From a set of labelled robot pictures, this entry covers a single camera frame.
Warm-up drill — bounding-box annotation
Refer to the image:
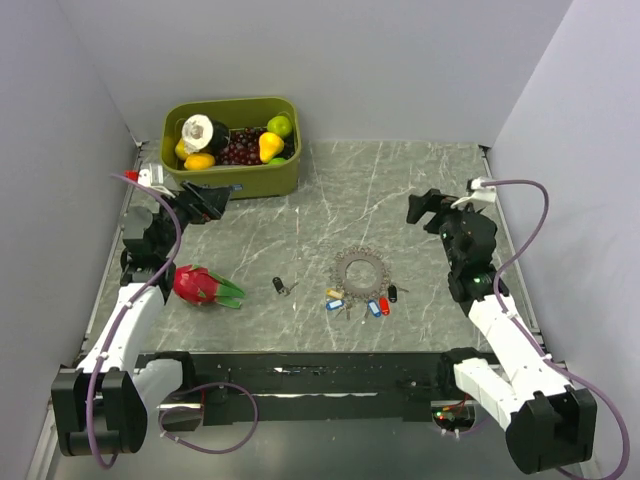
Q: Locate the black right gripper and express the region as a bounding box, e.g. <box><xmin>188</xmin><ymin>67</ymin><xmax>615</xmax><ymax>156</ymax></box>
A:
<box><xmin>406</xmin><ymin>189</ymin><xmax>482</xmax><ymax>270</ymax></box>

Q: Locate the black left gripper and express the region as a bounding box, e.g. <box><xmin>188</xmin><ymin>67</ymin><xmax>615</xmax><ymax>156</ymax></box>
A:
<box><xmin>149</xmin><ymin>180</ymin><xmax>232</xmax><ymax>257</ymax></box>

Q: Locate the black key tag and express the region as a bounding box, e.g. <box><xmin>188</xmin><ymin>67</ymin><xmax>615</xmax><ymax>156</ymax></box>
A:
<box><xmin>387</xmin><ymin>284</ymin><xmax>398</xmax><ymax>303</ymax></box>

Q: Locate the red key tag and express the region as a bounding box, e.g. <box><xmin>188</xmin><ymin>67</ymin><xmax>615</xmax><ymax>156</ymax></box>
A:
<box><xmin>378</xmin><ymin>297</ymin><xmax>390</xmax><ymax>316</ymax></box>

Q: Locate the blue key tag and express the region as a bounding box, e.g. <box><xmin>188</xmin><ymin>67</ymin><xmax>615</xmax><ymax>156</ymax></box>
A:
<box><xmin>367</xmin><ymin>300</ymin><xmax>382</xmax><ymax>317</ymax></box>
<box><xmin>326</xmin><ymin>299</ymin><xmax>344</xmax><ymax>311</ymax></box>

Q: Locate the yellow key tag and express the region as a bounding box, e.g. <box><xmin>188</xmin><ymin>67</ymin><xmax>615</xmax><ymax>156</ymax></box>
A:
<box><xmin>326</xmin><ymin>288</ymin><xmax>344</xmax><ymax>299</ymax></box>

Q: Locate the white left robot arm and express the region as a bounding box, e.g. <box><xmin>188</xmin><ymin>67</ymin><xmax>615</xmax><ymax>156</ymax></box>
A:
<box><xmin>51</xmin><ymin>181</ymin><xmax>232</xmax><ymax>467</ymax></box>

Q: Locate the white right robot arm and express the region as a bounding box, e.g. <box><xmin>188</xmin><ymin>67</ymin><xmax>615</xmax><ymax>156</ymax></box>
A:
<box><xmin>406</xmin><ymin>189</ymin><xmax>597</xmax><ymax>474</ymax></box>

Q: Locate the yellow lemon toy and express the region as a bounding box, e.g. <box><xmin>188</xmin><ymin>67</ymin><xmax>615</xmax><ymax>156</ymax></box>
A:
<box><xmin>184</xmin><ymin>153</ymin><xmax>216</xmax><ymax>171</ymax></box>

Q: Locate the dark red grape bunch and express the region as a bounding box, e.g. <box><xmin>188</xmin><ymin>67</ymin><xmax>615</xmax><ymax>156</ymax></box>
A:
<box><xmin>214</xmin><ymin>127</ymin><xmax>267</xmax><ymax>166</ymax></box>

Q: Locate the olive green plastic tub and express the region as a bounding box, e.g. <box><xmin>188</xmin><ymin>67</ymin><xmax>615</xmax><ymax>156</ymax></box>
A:
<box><xmin>159</xmin><ymin>97</ymin><xmax>302</xmax><ymax>199</ymax></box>

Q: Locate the white black cylinder toy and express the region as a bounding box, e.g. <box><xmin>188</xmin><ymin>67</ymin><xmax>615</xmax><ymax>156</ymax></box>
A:
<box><xmin>181</xmin><ymin>114</ymin><xmax>231</xmax><ymax>154</ymax></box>

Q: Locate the yellow pear toy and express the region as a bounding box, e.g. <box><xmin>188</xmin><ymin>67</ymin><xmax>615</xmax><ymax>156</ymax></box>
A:
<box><xmin>258</xmin><ymin>131</ymin><xmax>285</xmax><ymax>164</ymax></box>

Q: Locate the red dragon fruit toy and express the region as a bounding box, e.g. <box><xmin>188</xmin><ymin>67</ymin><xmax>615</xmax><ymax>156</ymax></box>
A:
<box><xmin>173</xmin><ymin>264</ymin><xmax>246</xmax><ymax>309</ymax></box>

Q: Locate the green apple toy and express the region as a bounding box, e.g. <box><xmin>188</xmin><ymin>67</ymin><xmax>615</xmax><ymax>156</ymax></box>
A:
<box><xmin>267</xmin><ymin>115</ymin><xmax>293</xmax><ymax>139</ymax></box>

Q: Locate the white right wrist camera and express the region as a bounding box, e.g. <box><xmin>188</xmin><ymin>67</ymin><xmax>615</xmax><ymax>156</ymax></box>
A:
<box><xmin>451</xmin><ymin>177</ymin><xmax>497</xmax><ymax>212</ymax></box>

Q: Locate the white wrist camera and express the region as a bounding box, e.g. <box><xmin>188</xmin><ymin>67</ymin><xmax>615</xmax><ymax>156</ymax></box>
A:
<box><xmin>451</xmin><ymin>177</ymin><xmax>497</xmax><ymax>212</ymax></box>
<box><xmin>124</xmin><ymin>163</ymin><xmax>175</xmax><ymax>198</ymax></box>

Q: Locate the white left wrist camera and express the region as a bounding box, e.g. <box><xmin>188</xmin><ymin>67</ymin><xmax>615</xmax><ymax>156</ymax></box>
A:
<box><xmin>124</xmin><ymin>163</ymin><xmax>175</xmax><ymax>198</ymax></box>

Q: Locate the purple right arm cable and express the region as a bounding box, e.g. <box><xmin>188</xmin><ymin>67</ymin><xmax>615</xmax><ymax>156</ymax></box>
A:
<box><xmin>482</xmin><ymin>178</ymin><xmax>632</xmax><ymax>480</ymax></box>

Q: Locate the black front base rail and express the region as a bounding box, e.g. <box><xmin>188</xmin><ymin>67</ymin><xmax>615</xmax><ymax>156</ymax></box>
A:
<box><xmin>161</xmin><ymin>352</ymin><xmax>465</xmax><ymax>426</ymax></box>

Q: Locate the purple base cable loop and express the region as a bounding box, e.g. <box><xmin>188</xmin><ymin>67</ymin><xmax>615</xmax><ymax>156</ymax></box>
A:
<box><xmin>157</xmin><ymin>382</ymin><xmax>260</xmax><ymax>455</ymax></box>

